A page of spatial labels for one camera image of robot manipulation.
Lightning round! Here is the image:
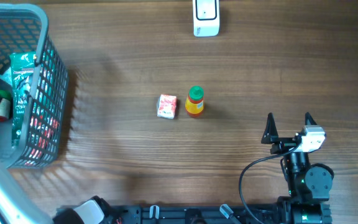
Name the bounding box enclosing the orange sauce bottle green cap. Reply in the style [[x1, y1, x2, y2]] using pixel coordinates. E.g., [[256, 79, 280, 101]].
[[185, 86, 204, 118]]

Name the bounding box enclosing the small red white packet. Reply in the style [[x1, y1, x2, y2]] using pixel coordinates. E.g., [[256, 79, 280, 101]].
[[157, 94, 177, 119]]

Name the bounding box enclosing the red stick packet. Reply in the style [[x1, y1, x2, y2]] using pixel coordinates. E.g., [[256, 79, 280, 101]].
[[24, 103, 60, 167]]

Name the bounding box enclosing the green 3M product pouch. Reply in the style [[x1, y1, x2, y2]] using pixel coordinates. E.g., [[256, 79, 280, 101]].
[[10, 52, 36, 146]]

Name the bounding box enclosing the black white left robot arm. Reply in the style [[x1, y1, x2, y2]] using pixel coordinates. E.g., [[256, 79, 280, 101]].
[[0, 161, 114, 224]]

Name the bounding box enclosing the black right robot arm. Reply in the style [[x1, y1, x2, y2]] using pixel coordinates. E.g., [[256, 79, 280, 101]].
[[261, 113, 334, 224]]

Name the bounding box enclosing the white barcode scanner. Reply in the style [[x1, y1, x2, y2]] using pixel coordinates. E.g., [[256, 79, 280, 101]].
[[193, 0, 220, 37]]

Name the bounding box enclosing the pale teal flat packet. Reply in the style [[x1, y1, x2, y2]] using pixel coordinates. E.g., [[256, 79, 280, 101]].
[[0, 67, 12, 90]]

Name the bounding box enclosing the grey plastic mesh basket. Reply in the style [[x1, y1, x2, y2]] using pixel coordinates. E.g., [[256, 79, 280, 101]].
[[0, 4, 69, 169]]

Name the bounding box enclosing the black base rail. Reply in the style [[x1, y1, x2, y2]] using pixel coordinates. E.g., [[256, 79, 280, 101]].
[[114, 203, 333, 224]]

